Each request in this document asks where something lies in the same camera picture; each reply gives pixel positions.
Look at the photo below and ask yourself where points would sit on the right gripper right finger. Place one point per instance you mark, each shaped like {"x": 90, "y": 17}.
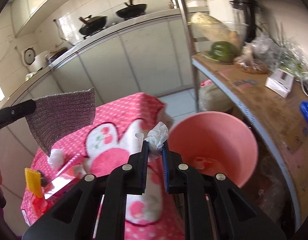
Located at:
{"x": 214, "y": 207}

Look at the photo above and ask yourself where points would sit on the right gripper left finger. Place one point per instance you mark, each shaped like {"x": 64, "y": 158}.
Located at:
{"x": 95, "y": 207}

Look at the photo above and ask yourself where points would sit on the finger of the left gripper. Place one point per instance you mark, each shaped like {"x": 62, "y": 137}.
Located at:
{"x": 9, "y": 115}

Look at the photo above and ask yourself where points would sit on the red carton box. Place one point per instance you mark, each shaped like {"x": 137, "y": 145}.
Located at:
{"x": 53, "y": 192}

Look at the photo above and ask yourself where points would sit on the yellow sponge piece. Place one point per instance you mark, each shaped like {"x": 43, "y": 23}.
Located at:
{"x": 33, "y": 182}

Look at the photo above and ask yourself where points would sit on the silver scouring cloth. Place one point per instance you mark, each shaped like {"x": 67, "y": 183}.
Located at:
{"x": 59, "y": 115}

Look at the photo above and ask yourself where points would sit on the orange white wrapper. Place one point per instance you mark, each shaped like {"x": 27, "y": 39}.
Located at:
{"x": 204, "y": 165}

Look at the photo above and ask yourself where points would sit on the white tissue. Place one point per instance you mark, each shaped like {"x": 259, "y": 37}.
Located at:
{"x": 156, "y": 138}

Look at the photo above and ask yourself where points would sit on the pink plastic tube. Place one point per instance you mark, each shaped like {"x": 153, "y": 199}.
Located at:
{"x": 75, "y": 160}

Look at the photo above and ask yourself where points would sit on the kitchen counter cabinets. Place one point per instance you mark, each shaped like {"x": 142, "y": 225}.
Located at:
{"x": 146, "y": 54}

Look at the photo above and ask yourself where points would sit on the white rice cooker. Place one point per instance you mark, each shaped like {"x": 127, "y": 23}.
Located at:
{"x": 33, "y": 61}

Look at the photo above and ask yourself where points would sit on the pink plastic bin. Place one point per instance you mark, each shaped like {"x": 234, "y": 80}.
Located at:
{"x": 221, "y": 137}

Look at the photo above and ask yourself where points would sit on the pink polka dot blanket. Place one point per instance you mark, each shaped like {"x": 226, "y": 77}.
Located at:
{"x": 106, "y": 145}

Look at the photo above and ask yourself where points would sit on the metal shelf rack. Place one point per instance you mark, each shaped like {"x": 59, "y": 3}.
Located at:
{"x": 277, "y": 120}

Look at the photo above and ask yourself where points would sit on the white rice sack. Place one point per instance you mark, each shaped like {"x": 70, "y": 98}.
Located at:
{"x": 211, "y": 98}

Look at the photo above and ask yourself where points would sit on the black wok with lid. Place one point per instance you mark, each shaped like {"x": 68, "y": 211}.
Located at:
{"x": 92, "y": 24}

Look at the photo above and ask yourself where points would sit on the small white box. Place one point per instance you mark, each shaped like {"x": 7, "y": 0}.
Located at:
{"x": 280, "y": 82}

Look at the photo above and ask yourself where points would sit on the bag of nuts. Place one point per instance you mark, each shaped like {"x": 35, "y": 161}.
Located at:
{"x": 248, "y": 64}

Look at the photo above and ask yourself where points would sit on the green bell pepper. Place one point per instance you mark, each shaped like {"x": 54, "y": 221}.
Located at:
{"x": 223, "y": 51}

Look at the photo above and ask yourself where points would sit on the black frying pan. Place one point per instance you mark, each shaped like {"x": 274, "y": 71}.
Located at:
{"x": 131, "y": 10}

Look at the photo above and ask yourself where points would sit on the small steel pot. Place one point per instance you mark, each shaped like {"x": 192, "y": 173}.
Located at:
{"x": 173, "y": 4}

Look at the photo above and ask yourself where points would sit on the black blender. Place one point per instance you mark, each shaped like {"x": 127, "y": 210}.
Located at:
{"x": 246, "y": 11}

